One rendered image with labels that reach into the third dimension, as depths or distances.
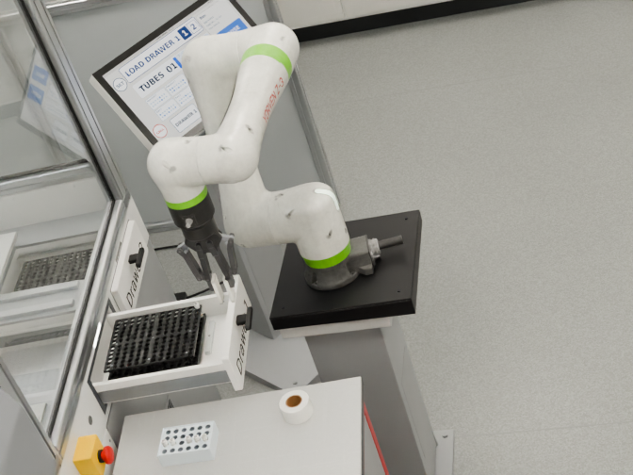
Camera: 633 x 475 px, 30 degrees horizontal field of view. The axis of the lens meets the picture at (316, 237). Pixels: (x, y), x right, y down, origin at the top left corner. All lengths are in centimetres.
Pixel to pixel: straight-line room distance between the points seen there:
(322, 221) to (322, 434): 52
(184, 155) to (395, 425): 113
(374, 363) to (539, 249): 124
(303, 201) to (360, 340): 41
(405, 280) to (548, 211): 149
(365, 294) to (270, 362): 113
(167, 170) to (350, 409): 69
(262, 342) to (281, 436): 138
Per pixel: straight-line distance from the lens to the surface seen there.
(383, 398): 313
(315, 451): 261
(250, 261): 381
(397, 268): 291
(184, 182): 243
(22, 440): 184
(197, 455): 268
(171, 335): 281
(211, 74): 277
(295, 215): 280
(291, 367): 390
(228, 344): 268
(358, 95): 520
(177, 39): 348
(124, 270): 305
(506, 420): 359
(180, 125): 337
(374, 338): 298
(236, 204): 285
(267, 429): 270
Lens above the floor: 264
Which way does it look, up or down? 36 degrees down
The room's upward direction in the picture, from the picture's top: 19 degrees counter-clockwise
